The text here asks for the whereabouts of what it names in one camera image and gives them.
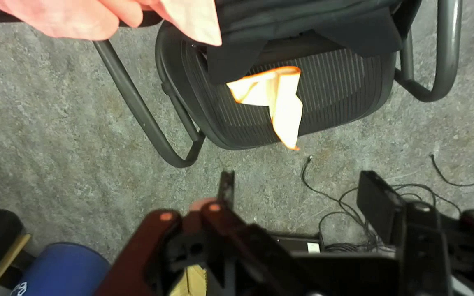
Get pale orange-edged cloth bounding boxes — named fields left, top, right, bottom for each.
left=225, top=64, right=306, bottom=153

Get black mesh office chair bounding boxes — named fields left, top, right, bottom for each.
left=92, top=0, right=464, bottom=169

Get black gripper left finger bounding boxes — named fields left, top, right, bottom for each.
left=93, top=169, right=309, bottom=296

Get black power brick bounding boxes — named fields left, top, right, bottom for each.
left=269, top=232, right=324, bottom=256

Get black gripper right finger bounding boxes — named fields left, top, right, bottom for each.
left=355, top=169, right=474, bottom=296

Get coral orange cloth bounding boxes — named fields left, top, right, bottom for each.
left=0, top=0, right=223, bottom=49

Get black floor cables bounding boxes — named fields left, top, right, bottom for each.
left=299, top=153, right=474, bottom=255

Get black jacket on chair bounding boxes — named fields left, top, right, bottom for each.
left=205, top=0, right=424, bottom=87

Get wooden stick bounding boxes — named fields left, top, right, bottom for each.
left=0, top=232, right=32, bottom=296

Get blue barrel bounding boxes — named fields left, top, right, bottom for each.
left=8, top=241, right=111, bottom=296

